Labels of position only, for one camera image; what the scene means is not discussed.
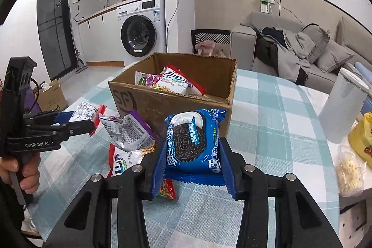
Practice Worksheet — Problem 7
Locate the grey cushion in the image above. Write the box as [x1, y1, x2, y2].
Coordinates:
[315, 40, 354, 73]

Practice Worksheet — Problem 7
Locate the small white red packet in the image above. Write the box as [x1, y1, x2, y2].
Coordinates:
[69, 102, 106, 137]

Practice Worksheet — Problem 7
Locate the brown cardboard SF box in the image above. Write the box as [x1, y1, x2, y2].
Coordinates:
[108, 52, 238, 137]

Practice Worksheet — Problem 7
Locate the grey sofa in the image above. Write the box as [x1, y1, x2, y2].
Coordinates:
[230, 12, 371, 93]

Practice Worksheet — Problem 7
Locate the black patterned chair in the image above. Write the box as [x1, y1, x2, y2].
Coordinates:
[191, 29, 231, 58]

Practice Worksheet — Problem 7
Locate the black glass door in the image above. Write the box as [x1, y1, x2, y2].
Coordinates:
[37, 0, 77, 81]

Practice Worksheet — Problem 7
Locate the small cardboard box on floor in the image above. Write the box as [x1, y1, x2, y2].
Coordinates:
[33, 79, 68, 111]

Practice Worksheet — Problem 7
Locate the white wall power strip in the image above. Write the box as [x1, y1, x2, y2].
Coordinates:
[259, 0, 276, 14]

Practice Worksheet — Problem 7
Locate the blue Oreo snack packet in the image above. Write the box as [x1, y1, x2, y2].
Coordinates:
[165, 109, 226, 186]

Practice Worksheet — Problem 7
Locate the yellow plastic bag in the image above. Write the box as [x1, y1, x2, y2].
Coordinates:
[348, 112, 372, 168]

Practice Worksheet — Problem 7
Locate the white plastic bin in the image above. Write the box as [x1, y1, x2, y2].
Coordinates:
[319, 68, 369, 143]

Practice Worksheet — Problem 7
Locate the pink plastic bag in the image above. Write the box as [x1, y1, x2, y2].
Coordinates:
[195, 40, 226, 58]

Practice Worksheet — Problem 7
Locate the white orange noodle snack bag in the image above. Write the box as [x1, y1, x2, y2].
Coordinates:
[107, 143, 176, 200]

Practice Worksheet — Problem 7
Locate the light blue pillow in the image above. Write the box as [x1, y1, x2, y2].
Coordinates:
[354, 62, 372, 83]

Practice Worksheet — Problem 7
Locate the purple chip bag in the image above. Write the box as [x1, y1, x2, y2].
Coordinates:
[134, 71, 161, 87]

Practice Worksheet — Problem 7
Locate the white washing machine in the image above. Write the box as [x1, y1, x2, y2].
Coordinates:
[117, 0, 166, 66]

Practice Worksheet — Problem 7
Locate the person's left hand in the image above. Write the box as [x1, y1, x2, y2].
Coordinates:
[0, 152, 41, 194]

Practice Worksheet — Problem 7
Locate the silver purple snack bag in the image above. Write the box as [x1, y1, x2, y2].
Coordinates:
[99, 109, 158, 152]

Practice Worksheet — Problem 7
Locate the pile of clothes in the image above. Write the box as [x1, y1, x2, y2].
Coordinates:
[239, 24, 318, 86]

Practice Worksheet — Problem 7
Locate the clear bag of snacks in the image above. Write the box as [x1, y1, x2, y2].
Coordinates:
[335, 145, 367, 198]

